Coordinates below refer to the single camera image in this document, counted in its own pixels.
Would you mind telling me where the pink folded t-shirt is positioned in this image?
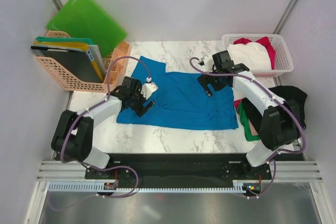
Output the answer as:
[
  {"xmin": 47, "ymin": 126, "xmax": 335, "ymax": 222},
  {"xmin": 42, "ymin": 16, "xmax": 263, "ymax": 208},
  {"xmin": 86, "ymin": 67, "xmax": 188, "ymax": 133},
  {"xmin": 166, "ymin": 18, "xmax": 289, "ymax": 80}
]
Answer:
[{"xmin": 249, "ymin": 121, "xmax": 259, "ymax": 136}]

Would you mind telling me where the green folded t-shirt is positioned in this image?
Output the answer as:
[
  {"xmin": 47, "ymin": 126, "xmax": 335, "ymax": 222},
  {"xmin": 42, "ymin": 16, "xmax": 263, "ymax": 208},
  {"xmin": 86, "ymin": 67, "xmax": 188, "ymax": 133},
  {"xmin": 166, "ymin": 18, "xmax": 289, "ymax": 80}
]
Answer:
[{"xmin": 237, "ymin": 103, "xmax": 260, "ymax": 142}]

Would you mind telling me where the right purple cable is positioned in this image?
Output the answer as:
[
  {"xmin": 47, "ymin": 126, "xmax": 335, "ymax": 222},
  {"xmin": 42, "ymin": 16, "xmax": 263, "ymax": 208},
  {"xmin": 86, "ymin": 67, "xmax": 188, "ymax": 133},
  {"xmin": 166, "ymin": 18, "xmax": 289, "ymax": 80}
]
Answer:
[{"xmin": 189, "ymin": 57, "xmax": 307, "ymax": 199}]

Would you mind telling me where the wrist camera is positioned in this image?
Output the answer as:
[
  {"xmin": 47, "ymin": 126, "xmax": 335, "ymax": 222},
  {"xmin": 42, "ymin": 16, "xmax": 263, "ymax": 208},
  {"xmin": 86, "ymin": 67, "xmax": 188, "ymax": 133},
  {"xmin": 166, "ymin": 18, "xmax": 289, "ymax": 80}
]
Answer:
[
  {"xmin": 198, "ymin": 55, "xmax": 214, "ymax": 72},
  {"xmin": 140, "ymin": 82, "xmax": 158, "ymax": 100}
]

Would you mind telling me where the green plastic board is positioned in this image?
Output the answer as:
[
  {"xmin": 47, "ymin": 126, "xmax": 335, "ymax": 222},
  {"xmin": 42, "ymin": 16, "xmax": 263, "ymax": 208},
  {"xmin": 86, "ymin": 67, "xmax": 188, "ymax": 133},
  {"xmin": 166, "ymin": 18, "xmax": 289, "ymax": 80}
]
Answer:
[{"xmin": 46, "ymin": 0, "xmax": 128, "ymax": 58}]

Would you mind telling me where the purple cable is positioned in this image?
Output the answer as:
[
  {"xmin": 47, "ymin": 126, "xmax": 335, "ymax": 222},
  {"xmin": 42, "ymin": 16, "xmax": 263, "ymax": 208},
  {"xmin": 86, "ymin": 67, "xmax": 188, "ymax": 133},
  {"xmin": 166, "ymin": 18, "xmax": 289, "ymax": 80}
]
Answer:
[
  {"xmin": 189, "ymin": 57, "xmax": 307, "ymax": 199},
  {"xmin": 59, "ymin": 56, "xmax": 153, "ymax": 198}
]

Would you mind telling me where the black folded t-shirt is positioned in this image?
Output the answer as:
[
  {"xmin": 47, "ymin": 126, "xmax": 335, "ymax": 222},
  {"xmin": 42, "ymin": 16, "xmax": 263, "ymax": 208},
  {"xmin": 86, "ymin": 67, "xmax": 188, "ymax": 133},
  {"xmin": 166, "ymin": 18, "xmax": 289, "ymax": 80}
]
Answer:
[{"xmin": 241, "ymin": 85, "xmax": 308, "ymax": 135}]

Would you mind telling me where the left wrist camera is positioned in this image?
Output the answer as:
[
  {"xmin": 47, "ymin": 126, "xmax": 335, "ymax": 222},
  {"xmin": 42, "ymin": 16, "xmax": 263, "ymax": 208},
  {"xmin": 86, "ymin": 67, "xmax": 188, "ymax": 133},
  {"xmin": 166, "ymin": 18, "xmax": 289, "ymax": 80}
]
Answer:
[{"xmin": 140, "ymin": 82, "xmax": 158, "ymax": 100}]

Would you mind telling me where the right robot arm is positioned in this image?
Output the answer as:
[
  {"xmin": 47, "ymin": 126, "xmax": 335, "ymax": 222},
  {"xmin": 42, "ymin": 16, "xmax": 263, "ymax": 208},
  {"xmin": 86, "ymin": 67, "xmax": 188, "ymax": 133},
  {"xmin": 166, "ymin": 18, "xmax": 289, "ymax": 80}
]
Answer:
[{"xmin": 192, "ymin": 51, "xmax": 306, "ymax": 179}]

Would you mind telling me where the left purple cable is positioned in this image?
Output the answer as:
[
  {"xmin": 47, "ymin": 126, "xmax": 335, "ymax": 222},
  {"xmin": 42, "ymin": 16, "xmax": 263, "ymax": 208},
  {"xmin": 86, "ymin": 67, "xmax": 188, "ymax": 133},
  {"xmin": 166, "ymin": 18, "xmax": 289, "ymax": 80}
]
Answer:
[{"xmin": 59, "ymin": 56, "xmax": 153, "ymax": 198}]

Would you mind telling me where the blue t-shirt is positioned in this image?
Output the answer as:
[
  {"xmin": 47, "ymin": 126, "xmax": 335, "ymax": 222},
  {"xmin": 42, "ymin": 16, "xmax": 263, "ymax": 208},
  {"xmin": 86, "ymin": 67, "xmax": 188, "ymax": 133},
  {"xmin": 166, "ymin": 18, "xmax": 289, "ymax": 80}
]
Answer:
[{"xmin": 117, "ymin": 56, "xmax": 238, "ymax": 130}]

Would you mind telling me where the black folder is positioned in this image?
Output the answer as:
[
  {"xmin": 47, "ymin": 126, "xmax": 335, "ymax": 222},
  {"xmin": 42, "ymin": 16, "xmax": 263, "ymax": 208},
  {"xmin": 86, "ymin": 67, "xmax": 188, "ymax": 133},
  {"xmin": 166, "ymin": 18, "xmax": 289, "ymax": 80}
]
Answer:
[{"xmin": 30, "ymin": 46, "xmax": 104, "ymax": 83}]

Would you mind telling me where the white cable duct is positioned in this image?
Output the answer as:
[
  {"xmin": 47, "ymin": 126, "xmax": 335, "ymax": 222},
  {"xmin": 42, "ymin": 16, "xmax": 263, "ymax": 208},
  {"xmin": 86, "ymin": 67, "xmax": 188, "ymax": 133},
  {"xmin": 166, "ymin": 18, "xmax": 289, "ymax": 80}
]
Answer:
[{"xmin": 47, "ymin": 181, "xmax": 260, "ymax": 194}]

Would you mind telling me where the white plastic basket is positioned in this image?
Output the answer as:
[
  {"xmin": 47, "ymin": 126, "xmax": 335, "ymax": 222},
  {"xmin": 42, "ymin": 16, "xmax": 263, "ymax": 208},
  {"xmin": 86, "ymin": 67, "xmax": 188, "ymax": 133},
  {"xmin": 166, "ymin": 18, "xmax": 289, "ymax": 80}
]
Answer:
[{"xmin": 222, "ymin": 34, "xmax": 294, "ymax": 78}]

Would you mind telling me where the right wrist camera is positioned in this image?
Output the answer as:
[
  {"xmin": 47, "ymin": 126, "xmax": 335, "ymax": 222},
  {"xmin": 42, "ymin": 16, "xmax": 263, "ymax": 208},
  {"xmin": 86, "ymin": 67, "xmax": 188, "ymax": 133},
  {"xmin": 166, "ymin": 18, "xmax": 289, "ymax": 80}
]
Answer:
[{"xmin": 198, "ymin": 55, "xmax": 214, "ymax": 72}]

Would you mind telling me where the teal folder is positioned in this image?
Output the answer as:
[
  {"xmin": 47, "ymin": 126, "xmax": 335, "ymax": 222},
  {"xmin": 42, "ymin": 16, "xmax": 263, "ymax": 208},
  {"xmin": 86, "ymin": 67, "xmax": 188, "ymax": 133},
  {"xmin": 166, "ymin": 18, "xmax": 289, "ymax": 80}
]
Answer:
[{"xmin": 35, "ymin": 36, "xmax": 94, "ymax": 45}]

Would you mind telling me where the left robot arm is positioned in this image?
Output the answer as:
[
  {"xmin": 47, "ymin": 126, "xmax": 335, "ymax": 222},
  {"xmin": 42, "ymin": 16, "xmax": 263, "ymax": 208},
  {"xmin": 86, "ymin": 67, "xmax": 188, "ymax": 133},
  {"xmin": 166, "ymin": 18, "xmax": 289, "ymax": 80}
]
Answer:
[{"xmin": 51, "ymin": 77, "xmax": 158, "ymax": 178}]

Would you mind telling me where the red t-shirt in basket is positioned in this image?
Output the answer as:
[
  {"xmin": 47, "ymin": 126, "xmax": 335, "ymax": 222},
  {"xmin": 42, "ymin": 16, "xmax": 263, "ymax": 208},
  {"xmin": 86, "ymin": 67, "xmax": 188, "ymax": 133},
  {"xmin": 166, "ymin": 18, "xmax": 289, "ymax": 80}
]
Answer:
[{"xmin": 233, "ymin": 36, "xmax": 276, "ymax": 70}]

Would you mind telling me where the red folded t-shirt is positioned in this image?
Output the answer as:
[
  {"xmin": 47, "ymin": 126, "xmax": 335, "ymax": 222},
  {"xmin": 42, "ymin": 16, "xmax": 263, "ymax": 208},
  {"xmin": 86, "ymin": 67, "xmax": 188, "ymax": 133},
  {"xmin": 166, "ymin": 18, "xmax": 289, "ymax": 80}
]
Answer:
[{"xmin": 234, "ymin": 99, "xmax": 242, "ymax": 110}]

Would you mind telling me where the orange file rack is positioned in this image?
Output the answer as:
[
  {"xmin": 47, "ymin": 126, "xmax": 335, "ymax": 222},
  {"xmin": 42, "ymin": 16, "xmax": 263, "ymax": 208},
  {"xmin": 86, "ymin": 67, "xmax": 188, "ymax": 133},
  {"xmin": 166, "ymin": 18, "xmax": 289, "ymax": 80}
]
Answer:
[{"xmin": 34, "ymin": 30, "xmax": 106, "ymax": 93}]

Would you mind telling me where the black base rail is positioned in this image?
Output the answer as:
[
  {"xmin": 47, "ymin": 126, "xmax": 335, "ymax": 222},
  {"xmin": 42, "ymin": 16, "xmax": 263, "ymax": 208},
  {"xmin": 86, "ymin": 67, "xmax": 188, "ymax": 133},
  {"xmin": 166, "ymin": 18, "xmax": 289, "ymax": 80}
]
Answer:
[{"xmin": 84, "ymin": 153, "xmax": 273, "ymax": 188}]

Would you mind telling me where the yellow folder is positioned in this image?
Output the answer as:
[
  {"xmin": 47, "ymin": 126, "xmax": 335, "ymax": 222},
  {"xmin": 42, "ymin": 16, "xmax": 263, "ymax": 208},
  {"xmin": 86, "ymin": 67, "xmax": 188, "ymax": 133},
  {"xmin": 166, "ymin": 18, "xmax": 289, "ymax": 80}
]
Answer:
[{"xmin": 34, "ymin": 41, "xmax": 89, "ymax": 51}]

